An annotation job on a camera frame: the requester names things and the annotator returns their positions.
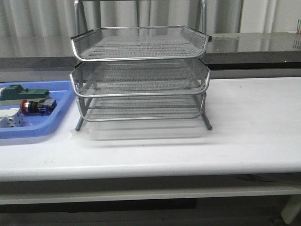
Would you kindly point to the silver mesh tray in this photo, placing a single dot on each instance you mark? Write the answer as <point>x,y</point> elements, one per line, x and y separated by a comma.
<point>139,43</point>
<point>141,78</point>
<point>141,107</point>

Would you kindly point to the red emergency stop button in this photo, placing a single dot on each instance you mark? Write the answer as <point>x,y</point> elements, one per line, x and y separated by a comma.
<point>44,106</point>

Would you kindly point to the blue plastic tray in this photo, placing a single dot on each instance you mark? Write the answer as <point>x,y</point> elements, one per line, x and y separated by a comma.
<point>39,125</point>

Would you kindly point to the dark grey counter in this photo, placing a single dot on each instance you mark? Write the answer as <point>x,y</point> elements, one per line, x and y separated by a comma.
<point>225,51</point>

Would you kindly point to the green electrical component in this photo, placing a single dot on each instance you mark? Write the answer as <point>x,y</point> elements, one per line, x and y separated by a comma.
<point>17,92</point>

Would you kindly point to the white circuit breaker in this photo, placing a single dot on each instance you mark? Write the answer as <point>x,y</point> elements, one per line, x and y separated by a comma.
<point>11,117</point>

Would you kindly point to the white table leg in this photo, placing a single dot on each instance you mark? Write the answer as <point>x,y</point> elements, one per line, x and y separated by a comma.
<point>291,209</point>

